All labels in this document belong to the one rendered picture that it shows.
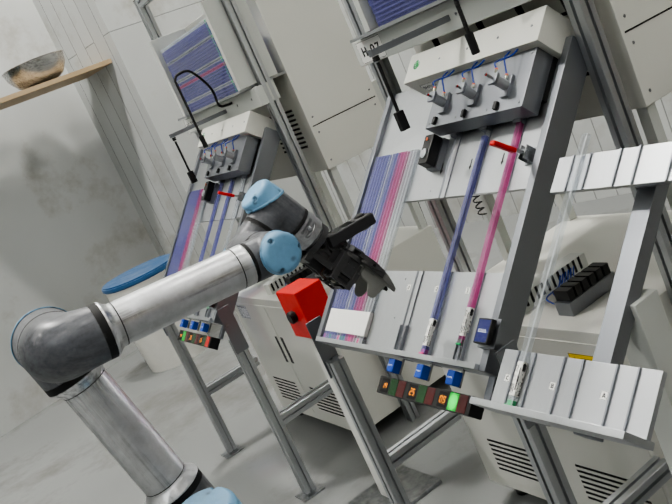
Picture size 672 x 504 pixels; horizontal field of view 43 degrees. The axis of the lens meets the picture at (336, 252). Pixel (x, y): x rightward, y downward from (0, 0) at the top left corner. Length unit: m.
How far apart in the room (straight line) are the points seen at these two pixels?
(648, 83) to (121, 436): 1.31
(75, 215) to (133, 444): 4.86
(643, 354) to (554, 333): 0.51
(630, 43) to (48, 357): 1.33
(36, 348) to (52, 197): 4.92
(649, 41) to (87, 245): 4.93
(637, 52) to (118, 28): 4.48
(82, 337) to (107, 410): 0.20
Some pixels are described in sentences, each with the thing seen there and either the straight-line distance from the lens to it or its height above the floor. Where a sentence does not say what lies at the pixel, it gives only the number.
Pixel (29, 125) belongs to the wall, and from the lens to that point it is 6.34.
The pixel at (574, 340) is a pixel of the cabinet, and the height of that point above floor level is 0.59.
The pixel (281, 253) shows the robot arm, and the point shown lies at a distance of 1.44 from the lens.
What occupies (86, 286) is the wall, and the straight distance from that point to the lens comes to 6.30.
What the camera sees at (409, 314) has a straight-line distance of 1.92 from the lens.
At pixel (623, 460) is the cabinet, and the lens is 2.09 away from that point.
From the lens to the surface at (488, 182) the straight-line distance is 1.86.
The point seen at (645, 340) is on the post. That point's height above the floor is 0.75.
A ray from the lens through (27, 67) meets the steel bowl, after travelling 5.82.
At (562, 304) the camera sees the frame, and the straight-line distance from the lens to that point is 2.01.
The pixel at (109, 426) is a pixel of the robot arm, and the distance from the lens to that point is 1.54.
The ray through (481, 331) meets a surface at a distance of 1.63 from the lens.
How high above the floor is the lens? 1.38
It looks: 12 degrees down
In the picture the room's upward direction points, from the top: 24 degrees counter-clockwise
